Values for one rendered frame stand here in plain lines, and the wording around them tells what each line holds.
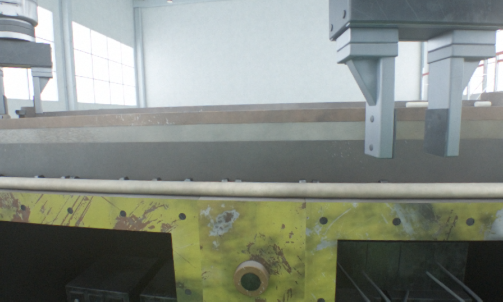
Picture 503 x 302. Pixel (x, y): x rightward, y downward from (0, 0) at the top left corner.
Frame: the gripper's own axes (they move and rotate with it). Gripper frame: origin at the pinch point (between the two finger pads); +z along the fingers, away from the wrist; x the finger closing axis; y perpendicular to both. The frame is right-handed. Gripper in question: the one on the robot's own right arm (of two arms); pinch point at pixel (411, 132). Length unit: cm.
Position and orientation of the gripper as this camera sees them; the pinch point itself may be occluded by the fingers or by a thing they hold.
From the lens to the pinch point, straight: 24.9
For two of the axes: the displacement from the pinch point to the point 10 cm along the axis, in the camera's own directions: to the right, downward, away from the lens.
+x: 10.0, -0.2, 0.0
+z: 0.2, 9.9, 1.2
